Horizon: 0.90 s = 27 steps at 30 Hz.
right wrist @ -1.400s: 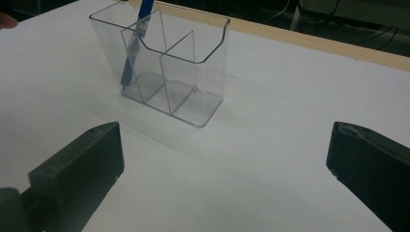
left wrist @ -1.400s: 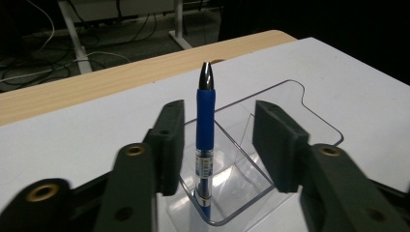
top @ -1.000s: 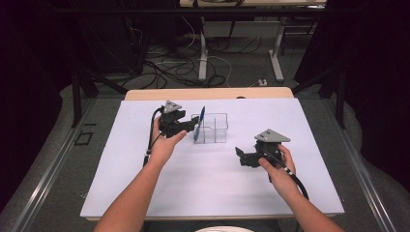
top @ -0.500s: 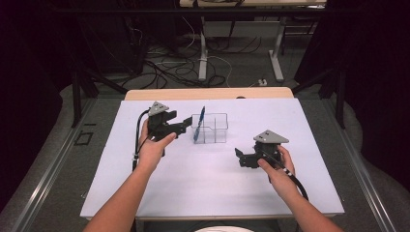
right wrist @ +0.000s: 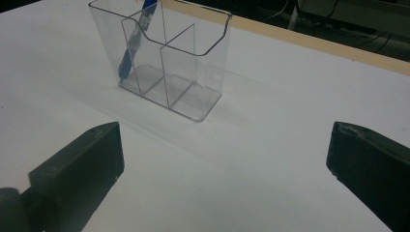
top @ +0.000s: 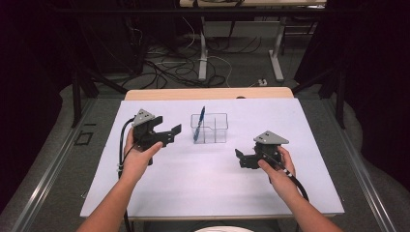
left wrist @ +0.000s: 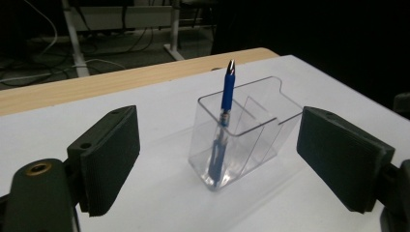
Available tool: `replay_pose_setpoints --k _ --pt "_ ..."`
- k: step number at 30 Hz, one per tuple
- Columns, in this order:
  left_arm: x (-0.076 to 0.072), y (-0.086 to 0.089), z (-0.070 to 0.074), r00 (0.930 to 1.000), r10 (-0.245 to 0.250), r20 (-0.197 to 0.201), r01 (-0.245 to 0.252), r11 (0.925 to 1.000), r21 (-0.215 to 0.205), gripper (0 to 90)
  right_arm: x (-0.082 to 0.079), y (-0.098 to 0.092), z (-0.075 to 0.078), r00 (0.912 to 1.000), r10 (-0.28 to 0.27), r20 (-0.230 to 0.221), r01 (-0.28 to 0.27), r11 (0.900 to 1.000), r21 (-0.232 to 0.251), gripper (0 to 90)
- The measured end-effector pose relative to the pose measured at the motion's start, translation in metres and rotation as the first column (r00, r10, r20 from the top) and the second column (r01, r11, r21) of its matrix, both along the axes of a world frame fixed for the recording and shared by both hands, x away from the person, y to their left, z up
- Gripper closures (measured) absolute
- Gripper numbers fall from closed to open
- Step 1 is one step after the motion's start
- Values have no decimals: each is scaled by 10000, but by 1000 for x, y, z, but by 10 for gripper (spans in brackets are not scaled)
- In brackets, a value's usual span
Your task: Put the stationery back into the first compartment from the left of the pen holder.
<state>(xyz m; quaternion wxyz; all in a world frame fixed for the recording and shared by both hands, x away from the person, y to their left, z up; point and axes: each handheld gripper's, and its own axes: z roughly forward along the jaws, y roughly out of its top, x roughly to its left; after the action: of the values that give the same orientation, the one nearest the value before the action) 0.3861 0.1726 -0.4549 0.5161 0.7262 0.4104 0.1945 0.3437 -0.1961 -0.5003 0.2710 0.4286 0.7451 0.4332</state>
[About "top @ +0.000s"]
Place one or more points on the black horizontal frame bar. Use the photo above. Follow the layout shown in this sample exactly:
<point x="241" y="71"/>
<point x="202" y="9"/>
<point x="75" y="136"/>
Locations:
<point x="193" y="11"/>

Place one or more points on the person's right hand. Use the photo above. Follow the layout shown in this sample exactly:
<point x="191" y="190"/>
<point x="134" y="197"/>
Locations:
<point x="278" y="179"/>

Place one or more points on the wooden table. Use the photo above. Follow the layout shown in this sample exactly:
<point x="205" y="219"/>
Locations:
<point x="206" y="93"/>

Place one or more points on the person's white shirt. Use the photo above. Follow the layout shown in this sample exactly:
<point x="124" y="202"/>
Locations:
<point x="224" y="229"/>

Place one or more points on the blue pen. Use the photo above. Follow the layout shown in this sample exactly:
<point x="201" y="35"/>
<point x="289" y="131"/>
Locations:
<point x="199" y="125"/>

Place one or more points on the black frame post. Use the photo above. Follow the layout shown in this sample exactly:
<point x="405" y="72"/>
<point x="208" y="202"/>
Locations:
<point x="76" y="100"/>

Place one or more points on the white power plug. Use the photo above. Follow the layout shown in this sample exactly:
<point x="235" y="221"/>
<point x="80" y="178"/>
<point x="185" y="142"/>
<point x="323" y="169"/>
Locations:
<point x="262" y="82"/>

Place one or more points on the white-legged desk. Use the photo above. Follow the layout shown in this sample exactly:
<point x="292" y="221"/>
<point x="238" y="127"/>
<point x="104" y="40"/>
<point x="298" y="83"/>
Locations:
<point x="203" y="58"/>

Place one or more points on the person's left hand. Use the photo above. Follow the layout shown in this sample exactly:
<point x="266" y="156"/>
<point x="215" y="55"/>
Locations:
<point x="138" y="164"/>

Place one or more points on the dark curtain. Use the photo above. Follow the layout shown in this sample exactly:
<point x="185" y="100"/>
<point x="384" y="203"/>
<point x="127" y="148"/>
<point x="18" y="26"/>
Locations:
<point x="29" y="64"/>
<point x="377" y="80"/>

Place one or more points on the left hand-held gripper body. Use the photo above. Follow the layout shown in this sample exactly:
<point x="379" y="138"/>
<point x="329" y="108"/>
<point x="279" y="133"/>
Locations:
<point x="146" y="135"/>

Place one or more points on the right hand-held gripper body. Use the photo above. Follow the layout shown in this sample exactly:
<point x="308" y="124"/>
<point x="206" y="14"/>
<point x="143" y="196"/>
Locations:
<point x="267" y="151"/>

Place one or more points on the clear plastic divided organizer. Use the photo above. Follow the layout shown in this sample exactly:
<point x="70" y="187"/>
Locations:
<point x="214" y="129"/>

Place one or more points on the white table sheet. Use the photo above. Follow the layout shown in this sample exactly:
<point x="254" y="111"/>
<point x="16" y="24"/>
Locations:
<point x="209" y="180"/>

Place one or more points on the aluminium floor rail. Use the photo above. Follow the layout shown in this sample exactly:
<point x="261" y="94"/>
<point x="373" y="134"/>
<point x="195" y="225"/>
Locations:
<point x="48" y="174"/>
<point x="361" y="174"/>

